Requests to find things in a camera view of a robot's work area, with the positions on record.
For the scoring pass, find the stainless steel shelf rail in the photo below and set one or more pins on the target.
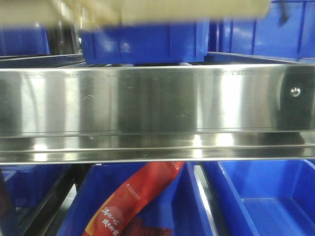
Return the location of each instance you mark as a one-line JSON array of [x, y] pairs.
[[159, 113]]

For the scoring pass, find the blue bin upper right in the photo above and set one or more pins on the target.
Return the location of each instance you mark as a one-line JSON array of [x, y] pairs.
[[287, 31]]

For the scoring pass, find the blue bin lower right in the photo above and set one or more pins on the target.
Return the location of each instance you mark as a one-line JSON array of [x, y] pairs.
[[265, 198]]

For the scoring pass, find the blue bin lower left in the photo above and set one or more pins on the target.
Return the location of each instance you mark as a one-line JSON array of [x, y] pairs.
[[28, 184]]

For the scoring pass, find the black shelf frame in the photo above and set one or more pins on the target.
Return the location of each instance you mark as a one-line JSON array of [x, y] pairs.
[[35, 221]]

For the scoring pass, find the blue bin upper middle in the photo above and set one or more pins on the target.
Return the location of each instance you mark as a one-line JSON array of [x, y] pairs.
[[160, 43]]

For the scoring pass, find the red snack bag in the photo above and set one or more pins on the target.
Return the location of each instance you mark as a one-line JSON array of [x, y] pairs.
[[131, 197]]

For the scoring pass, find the steel rail bolt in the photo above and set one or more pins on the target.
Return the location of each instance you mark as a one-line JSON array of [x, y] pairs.
[[295, 91]]

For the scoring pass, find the blue bin with snack bag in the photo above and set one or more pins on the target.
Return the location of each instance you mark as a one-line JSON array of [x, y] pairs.
[[179, 207]]

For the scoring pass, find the blue bin upper left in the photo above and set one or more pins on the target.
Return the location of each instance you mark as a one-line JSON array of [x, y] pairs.
[[24, 41]]

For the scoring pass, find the brown cardboard carton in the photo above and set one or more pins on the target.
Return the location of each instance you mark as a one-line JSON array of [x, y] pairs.
[[89, 14]]

